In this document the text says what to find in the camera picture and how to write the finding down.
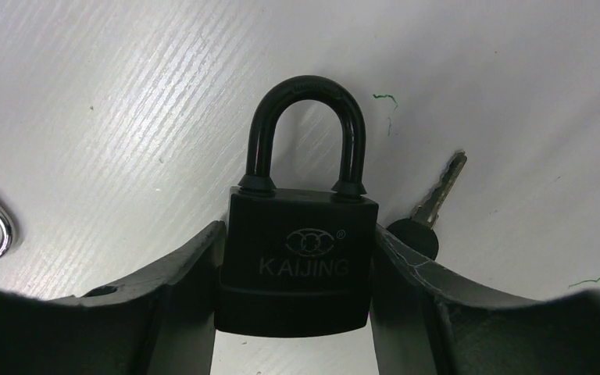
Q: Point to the black padlock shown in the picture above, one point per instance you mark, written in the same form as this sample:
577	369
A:
296	263

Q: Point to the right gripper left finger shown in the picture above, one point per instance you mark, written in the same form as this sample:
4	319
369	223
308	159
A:
156	320

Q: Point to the small key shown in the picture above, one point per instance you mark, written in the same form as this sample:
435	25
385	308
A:
417	230

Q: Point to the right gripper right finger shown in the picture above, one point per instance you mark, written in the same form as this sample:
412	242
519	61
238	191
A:
427	319

